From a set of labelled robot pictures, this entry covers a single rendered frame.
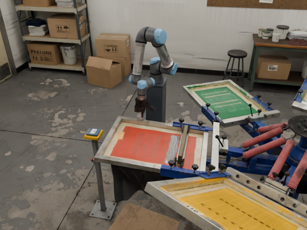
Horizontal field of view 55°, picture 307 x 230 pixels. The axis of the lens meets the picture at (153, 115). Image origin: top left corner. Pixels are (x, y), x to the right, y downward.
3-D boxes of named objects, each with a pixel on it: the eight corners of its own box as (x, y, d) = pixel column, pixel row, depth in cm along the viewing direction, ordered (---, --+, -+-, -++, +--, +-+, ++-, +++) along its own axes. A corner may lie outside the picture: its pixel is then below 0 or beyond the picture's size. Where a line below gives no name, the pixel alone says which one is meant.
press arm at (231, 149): (217, 154, 221) (219, 149, 218) (218, 149, 226) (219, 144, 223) (241, 158, 218) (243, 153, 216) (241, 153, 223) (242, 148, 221)
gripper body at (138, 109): (136, 107, 255) (136, 95, 249) (146, 109, 254) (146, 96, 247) (134, 112, 249) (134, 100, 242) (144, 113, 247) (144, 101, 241)
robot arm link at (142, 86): (149, 81, 238) (143, 84, 232) (148, 93, 244) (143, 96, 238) (141, 78, 242) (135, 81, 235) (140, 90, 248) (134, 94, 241)
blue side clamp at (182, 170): (159, 175, 206) (160, 168, 203) (161, 170, 210) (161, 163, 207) (203, 183, 202) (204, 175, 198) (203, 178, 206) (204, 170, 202)
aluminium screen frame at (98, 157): (94, 161, 214) (93, 157, 212) (118, 119, 263) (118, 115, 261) (203, 180, 202) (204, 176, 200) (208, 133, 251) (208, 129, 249)
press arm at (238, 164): (132, 158, 240) (132, 152, 236) (134, 153, 245) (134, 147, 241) (295, 180, 218) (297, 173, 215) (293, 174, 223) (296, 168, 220)
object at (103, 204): (89, 216, 296) (76, 138, 246) (97, 200, 314) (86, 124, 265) (110, 220, 292) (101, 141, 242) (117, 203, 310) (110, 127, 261)
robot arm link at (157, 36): (166, 65, 281) (148, 23, 236) (180, 68, 275) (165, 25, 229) (160, 75, 277) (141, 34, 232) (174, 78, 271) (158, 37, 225)
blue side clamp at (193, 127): (171, 131, 253) (172, 124, 249) (172, 128, 257) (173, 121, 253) (207, 136, 249) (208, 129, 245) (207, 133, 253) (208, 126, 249)
